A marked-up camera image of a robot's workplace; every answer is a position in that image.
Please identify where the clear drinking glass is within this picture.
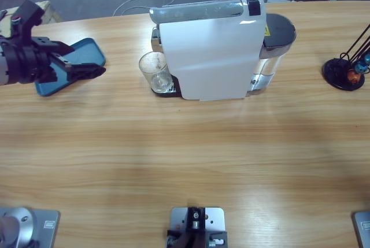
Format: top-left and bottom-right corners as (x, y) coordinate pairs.
(138, 51), (173, 92)

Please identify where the orange coffee capsule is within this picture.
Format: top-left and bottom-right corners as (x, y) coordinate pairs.
(347, 68), (361, 83)

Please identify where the silver coffee machine lever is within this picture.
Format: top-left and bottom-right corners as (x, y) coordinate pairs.
(149, 0), (246, 25)

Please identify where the arm grey base plate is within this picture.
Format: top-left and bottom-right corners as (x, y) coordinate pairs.
(351, 211), (370, 248)
(0, 206), (61, 248)

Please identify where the wooden crate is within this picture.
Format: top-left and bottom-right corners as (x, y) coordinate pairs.
(0, 1), (63, 39)

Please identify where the white capsule coffee machine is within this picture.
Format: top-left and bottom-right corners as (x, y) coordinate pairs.
(149, 0), (267, 102)

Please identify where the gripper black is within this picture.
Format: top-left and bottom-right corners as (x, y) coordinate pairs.
(0, 36), (107, 85)

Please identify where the black drip tray metal grille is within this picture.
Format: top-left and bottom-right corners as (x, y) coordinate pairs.
(149, 76), (182, 98)

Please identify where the black wire capsule holder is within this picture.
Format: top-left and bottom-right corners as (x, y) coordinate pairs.
(322, 22), (370, 91)

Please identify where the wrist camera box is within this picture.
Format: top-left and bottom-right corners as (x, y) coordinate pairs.
(12, 0), (45, 39)

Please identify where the centre metal mount base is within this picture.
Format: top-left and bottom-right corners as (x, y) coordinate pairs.
(166, 206), (229, 248)

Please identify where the clear water tank black lid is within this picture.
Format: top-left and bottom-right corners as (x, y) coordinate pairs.
(258, 13), (297, 97)

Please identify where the dark blue plastic tray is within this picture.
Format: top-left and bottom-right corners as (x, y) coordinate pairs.
(34, 38), (106, 98)

